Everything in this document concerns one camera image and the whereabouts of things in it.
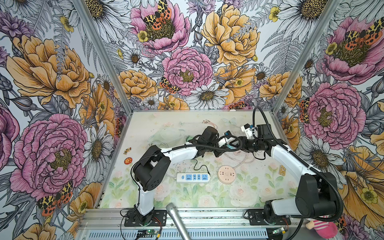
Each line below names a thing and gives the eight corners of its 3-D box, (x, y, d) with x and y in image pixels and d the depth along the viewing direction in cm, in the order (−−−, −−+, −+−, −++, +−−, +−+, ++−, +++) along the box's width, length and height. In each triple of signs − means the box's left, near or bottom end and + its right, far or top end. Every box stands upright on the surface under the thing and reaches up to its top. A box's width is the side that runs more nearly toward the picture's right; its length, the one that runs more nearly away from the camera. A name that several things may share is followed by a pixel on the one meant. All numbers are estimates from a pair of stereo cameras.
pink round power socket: (218, 184, 87) (219, 182, 85) (217, 168, 93) (217, 165, 91) (236, 184, 87) (237, 182, 85) (233, 168, 93) (234, 165, 91)
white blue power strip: (176, 183, 88) (176, 181, 85) (177, 175, 91) (176, 172, 88) (210, 183, 88) (210, 181, 85) (209, 175, 91) (210, 172, 88)
